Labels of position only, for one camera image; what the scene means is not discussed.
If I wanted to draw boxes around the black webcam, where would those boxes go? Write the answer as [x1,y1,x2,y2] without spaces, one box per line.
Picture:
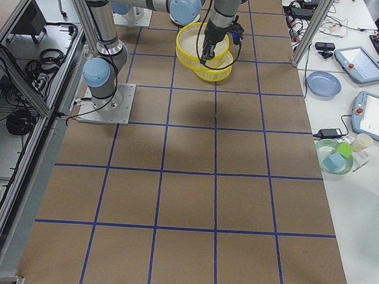
[315,41,336,59]

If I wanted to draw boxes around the aluminium frame post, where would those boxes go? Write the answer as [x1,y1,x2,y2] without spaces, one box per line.
[291,0,335,67]

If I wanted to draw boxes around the green foam block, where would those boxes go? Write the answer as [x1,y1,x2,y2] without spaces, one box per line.
[336,141,354,158]

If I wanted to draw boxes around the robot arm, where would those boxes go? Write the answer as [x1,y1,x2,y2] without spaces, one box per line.
[81,0,243,110]

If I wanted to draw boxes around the teach pendant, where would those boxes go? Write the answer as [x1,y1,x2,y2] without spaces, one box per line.
[334,46,379,84]
[351,91,379,141]

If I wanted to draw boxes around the yellow steamer layer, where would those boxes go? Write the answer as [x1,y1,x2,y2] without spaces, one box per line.
[176,22,230,71]
[194,51,233,82]

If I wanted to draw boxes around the blue foam block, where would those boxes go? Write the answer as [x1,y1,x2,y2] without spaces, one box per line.
[322,152,346,172]

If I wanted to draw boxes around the near teach pendant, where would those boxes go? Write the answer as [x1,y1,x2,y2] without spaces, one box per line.
[351,91,379,141]

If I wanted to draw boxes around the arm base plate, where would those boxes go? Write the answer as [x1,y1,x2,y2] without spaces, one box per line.
[77,83,136,124]
[113,7,153,28]

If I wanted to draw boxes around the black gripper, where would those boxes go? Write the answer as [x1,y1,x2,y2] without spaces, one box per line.
[201,21,231,61]

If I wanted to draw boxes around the black power adapter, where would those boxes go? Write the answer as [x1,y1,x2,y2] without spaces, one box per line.
[316,128,343,139]

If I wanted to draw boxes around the green plate with blocks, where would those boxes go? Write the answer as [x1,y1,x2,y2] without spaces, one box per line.
[315,139,353,175]

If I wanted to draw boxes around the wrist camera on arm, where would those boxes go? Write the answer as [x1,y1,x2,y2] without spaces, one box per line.
[230,20,244,45]

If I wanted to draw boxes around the far teach pendant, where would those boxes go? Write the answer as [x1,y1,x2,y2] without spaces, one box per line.
[334,46,379,84]

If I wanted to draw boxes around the paper cup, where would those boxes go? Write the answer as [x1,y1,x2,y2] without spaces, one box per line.
[351,133,374,152]

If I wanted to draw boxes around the blue plate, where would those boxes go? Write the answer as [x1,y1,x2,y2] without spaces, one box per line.
[307,71,341,98]

